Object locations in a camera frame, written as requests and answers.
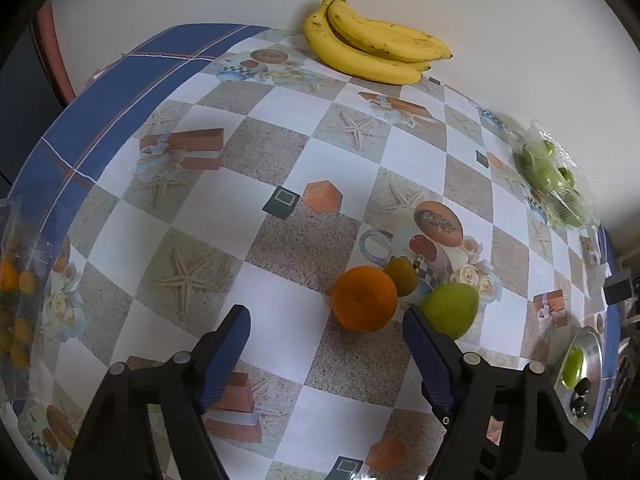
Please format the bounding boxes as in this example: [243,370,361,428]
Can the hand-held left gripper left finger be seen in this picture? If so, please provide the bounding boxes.
[65,304,252,480]

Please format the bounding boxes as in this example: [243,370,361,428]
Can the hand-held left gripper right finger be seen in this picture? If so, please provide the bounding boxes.
[402,306,588,480]

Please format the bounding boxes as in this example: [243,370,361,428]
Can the green jujube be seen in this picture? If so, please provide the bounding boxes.
[420,282,480,341]
[562,347,585,387]

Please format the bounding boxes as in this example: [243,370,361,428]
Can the orange mandarin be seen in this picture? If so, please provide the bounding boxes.
[331,266,399,333]

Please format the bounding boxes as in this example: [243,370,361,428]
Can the round steel plate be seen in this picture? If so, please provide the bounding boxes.
[552,325,608,436]

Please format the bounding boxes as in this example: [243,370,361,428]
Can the brown kiwi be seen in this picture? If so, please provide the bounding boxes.
[383,256,420,297]

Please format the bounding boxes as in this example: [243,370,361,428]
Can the checkered printed tablecloth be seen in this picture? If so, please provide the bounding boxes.
[0,25,616,480]

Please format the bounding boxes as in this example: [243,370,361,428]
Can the heap of packed green jujubes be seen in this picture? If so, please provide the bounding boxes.
[515,140,586,226]

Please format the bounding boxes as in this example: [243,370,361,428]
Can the clear plastic bag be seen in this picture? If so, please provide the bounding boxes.
[0,199,71,401]

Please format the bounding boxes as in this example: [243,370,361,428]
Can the pile of small oranges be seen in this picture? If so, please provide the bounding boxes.
[0,230,38,368]

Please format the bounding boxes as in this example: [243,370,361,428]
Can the clear plastic clamshell box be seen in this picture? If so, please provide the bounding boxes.
[510,117,601,231]

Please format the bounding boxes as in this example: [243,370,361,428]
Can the blue plaid tablecloth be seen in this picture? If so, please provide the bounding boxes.
[7,22,623,428]

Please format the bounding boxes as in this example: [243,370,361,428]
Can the yellow banana bunch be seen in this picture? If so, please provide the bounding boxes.
[303,0,453,86]

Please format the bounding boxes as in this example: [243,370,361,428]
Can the red chair back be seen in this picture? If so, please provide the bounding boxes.
[31,1,77,106]

